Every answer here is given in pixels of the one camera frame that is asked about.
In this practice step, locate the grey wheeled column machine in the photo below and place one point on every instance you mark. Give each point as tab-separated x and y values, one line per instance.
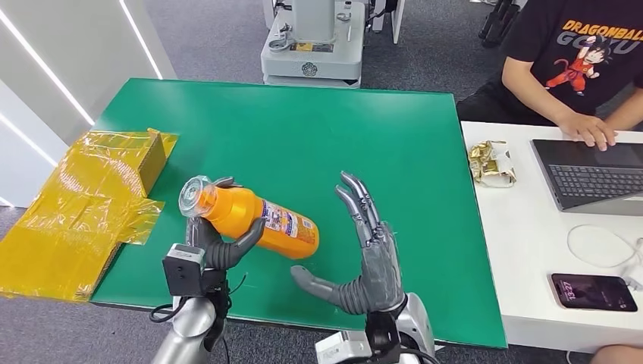
314	55

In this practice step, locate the person's forearm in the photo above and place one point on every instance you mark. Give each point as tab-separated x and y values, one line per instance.
618	355

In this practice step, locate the person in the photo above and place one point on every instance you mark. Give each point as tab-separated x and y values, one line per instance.
567	40

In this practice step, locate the orange bottle with clear cap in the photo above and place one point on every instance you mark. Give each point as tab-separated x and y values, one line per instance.
241	211

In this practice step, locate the crumpled gold wrapper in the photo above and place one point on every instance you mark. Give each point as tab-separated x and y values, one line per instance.
490	163

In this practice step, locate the white panel stand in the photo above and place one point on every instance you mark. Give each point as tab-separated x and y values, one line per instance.
397	17

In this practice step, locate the black chair base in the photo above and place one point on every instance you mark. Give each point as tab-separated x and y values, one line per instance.
500	22

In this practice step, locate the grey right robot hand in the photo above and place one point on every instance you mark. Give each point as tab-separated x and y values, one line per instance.
379	271

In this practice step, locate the yellow taped cardboard box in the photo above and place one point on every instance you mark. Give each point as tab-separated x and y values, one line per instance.
75	221

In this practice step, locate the person's right hand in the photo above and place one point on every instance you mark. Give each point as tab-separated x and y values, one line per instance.
588	129

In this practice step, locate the black smartphone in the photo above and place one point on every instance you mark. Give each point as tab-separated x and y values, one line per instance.
593	292

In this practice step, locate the grey laptop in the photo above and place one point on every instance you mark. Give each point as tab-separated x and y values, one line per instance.
588	178

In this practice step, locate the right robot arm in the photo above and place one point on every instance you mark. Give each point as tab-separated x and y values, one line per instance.
414	326

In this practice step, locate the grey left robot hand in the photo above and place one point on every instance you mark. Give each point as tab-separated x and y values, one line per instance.
221	253

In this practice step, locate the white side table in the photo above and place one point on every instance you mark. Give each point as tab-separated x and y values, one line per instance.
522	241

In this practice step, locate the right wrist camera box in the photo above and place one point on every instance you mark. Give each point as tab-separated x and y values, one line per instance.
341	349

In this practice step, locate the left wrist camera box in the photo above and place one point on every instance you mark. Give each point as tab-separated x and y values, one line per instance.
182	274

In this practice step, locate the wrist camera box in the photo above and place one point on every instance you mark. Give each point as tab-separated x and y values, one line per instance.
182	274
341	349

